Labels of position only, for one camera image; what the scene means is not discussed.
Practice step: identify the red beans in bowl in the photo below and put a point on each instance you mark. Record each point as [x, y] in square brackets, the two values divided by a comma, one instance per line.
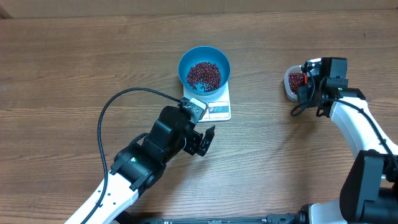
[204, 76]

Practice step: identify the clear plastic container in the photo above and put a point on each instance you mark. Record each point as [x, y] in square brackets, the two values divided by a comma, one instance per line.
[290, 95]

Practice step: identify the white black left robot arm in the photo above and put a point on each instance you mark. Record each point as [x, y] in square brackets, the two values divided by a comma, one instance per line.
[141, 164]

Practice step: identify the white digital kitchen scale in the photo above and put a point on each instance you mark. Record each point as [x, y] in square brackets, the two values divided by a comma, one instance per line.
[219, 104]

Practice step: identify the red scoop with blue handle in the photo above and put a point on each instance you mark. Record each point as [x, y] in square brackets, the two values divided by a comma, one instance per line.
[305, 78]

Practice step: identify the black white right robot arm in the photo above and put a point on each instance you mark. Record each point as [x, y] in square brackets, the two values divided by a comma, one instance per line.
[369, 193]

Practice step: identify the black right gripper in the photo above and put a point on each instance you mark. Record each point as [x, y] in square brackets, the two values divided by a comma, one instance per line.
[303, 94]

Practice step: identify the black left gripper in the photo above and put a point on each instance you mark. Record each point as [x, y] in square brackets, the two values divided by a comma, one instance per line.
[196, 138]

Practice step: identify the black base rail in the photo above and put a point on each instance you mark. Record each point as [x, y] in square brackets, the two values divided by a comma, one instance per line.
[289, 218]

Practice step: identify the blue bowl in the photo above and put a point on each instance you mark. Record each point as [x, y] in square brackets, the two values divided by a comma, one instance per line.
[203, 54]

